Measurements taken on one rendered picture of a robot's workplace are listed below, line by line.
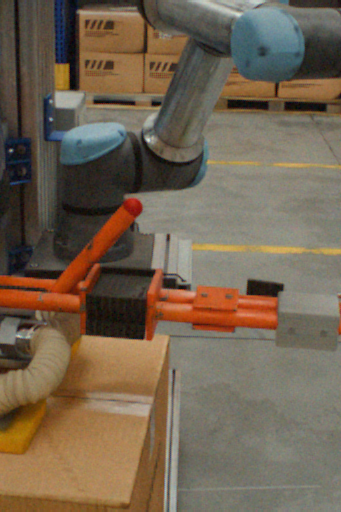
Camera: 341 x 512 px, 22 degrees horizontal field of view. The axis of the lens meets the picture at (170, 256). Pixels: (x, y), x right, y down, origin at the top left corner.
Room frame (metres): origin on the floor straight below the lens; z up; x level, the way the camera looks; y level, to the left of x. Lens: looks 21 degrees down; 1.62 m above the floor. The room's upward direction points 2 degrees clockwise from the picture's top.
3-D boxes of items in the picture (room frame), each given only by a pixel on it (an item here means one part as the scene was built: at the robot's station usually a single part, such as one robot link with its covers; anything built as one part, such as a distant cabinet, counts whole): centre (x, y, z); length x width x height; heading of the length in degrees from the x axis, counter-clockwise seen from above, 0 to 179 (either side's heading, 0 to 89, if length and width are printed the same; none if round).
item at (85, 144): (1.57, 0.14, 1.20); 0.13 x 0.12 x 0.14; 113
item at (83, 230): (1.57, 0.14, 1.09); 0.15 x 0.15 x 0.10
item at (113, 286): (0.95, 0.05, 1.20); 0.10 x 0.08 x 0.06; 174
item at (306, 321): (0.93, -0.16, 1.20); 0.07 x 0.07 x 0.04; 84
